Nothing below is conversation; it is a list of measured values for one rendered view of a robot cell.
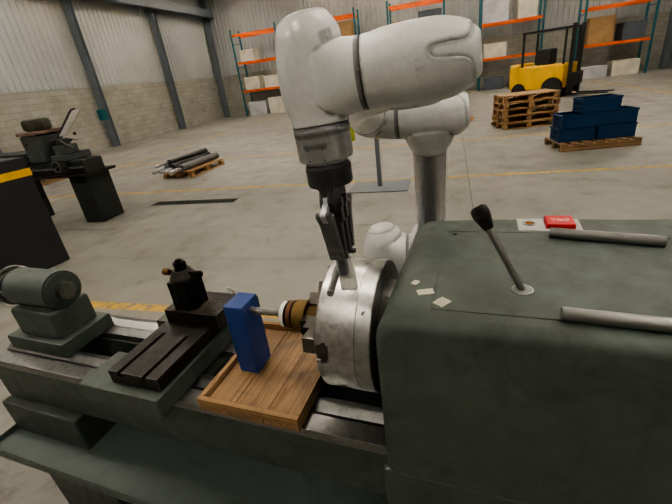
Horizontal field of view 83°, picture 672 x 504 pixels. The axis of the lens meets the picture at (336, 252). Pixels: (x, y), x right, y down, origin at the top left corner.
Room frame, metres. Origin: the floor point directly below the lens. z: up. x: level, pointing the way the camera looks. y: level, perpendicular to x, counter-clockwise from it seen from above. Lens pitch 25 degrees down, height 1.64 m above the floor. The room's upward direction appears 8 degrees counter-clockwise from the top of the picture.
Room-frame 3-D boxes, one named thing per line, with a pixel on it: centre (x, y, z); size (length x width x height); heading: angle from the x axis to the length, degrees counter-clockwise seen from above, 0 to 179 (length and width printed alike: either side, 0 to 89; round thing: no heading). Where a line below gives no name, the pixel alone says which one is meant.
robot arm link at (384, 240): (1.42, -0.20, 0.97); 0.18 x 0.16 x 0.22; 74
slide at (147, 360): (1.04, 0.52, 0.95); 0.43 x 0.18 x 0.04; 157
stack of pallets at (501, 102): (9.34, -4.86, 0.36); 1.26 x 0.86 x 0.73; 83
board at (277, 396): (0.89, 0.22, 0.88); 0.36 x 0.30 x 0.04; 157
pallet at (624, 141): (6.59, -4.64, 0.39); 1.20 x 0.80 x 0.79; 80
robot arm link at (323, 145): (0.63, 0.00, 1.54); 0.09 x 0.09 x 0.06
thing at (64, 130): (6.45, 4.43, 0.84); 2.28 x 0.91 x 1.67; 72
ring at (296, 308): (0.85, 0.11, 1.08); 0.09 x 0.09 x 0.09; 67
